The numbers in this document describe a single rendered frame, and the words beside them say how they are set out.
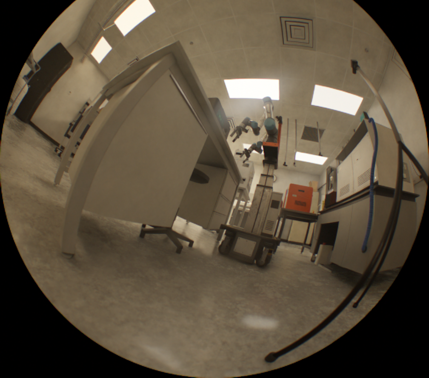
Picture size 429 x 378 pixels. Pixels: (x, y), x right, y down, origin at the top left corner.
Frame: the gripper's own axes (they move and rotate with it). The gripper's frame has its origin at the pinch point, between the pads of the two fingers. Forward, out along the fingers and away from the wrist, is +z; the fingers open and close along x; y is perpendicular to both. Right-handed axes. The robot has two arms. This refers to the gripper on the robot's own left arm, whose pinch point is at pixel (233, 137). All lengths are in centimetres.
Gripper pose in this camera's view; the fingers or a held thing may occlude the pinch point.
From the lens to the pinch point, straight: 155.2
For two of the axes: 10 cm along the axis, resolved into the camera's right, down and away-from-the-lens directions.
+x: -3.0, -3.1, -9.0
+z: -6.3, 7.8, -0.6
